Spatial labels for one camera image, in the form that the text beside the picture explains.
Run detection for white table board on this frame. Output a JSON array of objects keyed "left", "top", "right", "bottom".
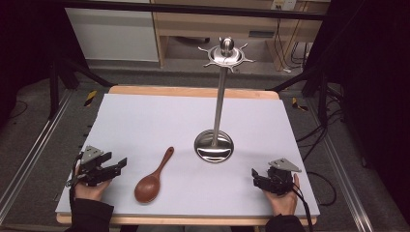
[{"left": 54, "top": 93, "right": 321, "bottom": 218}]

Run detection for person's left hand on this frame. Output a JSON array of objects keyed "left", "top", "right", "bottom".
[{"left": 73, "top": 165, "right": 112, "bottom": 202}]

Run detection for black horizontal frame bar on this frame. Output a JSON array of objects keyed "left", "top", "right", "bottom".
[{"left": 56, "top": 0, "right": 327, "bottom": 21}]

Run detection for black yellow striped tape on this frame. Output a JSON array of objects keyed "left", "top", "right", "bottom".
[
  {"left": 291, "top": 97, "right": 309, "bottom": 113},
  {"left": 83, "top": 89, "right": 98, "bottom": 107}
]

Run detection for brown wooden spoon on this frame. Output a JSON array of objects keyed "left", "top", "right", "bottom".
[{"left": 133, "top": 146, "right": 175, "bottom": 204}]

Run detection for dark curtain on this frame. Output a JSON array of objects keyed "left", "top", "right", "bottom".
[
  {"left": 304, "top": 0, "right": 410, "bottom": 223},
  {"left": 0, "top": 0, "right": 89, "bottom": 129}
]

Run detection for aluminium floor rail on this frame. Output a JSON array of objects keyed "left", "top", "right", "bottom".
[
  {"left": 0, "top": 89, "right": 74, "bottom": 224},
  {"left": 307, "top": 96, "right": 375, "bottom": 232}
]

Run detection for white cabinet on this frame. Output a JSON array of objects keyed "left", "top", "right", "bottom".
[{"left": 65, "top": 7, "right": 160, "bottom": 63}]

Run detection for left hand-held gripper cable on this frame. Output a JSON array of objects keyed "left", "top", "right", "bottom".
[{"left": 66, "top": 153, "right": 83, "bottom": 207}]

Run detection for hand-held gripper cable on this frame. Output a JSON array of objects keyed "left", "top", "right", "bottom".
[
  {"left": 290, "top": 180, "right": 315, "bottom": 232},
  {"left": 66, "top": 153, "right": 83, "bottom": 207}
]

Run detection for person's right hand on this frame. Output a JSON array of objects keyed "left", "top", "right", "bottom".
[{"left": 262, "top": 173, "right": 301, "bottom": 217}]

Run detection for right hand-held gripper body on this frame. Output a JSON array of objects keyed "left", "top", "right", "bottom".
[{"left": 261, "top": 158, "right": 303, "bottom": 196}]

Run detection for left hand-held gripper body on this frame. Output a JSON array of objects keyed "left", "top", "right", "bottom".
[{"left": 76, "top": 145, "right": 114, "bottom": 188}]

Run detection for white power strip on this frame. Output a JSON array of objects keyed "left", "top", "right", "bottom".
[{"left": 270, "top": 0, "right": 298, "bottom": 12}]

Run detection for metal utensil hanging rack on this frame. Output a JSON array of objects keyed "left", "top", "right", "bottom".
[{"left": 193, "top": 36, "right": 256, "bottom": 164}]

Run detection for right hand-held gripper cable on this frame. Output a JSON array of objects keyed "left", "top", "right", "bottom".
[{"left": 290, "top": 180, "right": 315, "bottom": 232}]

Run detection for wooden table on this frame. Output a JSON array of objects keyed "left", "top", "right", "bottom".
[{"left": 55, "top": 84, "right": 319, "bottom": 227}]

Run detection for black floor cables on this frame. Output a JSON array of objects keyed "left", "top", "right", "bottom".
[{"left": 294, "top": 83, "right": 347, "bottom": 207}]

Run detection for black metal stand legs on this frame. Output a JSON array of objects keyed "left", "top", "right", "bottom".
[
  {"left": 264, "top": 68, "right": 331, "bottom": 128},
  {"left": 47, "top": 57, "right": 116, "bottom": 121}
]

